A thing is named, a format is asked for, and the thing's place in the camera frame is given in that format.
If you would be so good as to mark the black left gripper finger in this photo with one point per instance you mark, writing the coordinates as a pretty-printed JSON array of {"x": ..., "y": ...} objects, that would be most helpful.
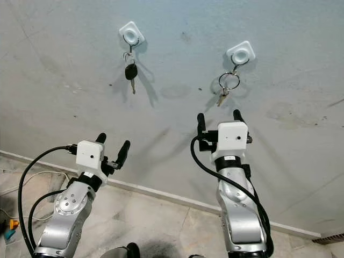
[
  {"x": 101, "y": 138},
  {"x": 124, "y": 152}
]

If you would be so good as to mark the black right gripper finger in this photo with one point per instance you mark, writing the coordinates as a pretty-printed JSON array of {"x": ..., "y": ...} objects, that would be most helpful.
[
  {"x": 238, "y": 115},
  {"x": 201, "y": 123}
]

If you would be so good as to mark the grey skirting board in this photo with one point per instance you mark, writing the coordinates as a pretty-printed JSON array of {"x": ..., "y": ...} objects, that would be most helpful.
[{"x": 166, "y": 194}]

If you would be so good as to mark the black car key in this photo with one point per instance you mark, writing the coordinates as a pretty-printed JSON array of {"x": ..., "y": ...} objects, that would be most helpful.
[{"x": 130, "y": 71}]

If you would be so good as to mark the robot left leg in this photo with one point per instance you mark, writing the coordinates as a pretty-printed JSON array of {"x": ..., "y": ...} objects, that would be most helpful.
[{"x": 121, "y": 251}]

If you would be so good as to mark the orange and blue small object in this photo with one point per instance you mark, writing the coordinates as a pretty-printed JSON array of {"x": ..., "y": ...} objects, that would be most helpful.
[{"x": 11, "y": 228}]

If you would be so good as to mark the brown floor grate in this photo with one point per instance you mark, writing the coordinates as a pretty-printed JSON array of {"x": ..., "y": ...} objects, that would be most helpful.
[{"x": 329, "y": 239}]

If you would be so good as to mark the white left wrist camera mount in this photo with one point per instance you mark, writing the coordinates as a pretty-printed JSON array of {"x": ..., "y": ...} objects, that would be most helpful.
[{"x": 89, "y": 156}]

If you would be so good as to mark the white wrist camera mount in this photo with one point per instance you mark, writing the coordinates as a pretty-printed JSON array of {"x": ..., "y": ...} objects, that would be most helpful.
[
  {"x": 89, "y": 156},
  {"x": 232, "y": 137}
]

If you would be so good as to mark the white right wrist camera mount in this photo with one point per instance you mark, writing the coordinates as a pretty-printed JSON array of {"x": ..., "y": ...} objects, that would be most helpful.
[{"x": 232, "y": 137}]

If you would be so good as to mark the white square wall hook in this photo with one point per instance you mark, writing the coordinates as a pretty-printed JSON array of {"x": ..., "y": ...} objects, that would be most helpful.
[
  {"x": 131, "y": 33},
  {"x": 242, "y": 52}
]

